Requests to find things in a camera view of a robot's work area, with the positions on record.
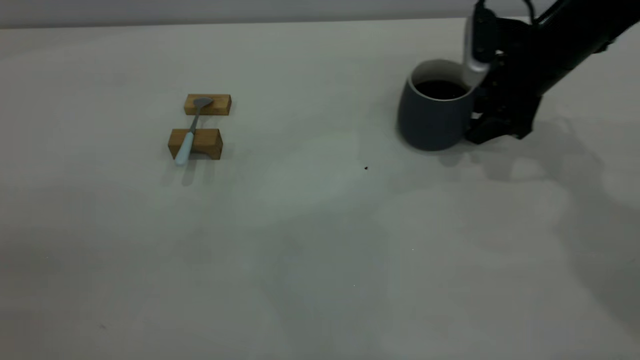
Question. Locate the flat rectangular wooden block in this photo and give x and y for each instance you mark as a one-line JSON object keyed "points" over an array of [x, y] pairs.
{"points": [[220, 106]]}

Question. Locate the black coffee liquid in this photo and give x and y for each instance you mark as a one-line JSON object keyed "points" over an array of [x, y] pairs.
{"points": [[440, 90]]}

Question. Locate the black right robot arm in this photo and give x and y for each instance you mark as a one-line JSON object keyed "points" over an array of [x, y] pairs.
{"points": [[585, 35]]}

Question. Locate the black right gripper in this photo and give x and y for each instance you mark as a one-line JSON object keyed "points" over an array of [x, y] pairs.
{"points": [[515, 85]]}

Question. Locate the arched wooden block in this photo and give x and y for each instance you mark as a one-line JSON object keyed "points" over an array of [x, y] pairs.
{"points": [[205, 140]]}

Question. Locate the dark grey ceramic mug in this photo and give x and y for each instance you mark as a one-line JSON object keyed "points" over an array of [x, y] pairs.
{"points": [[430, 122]]}

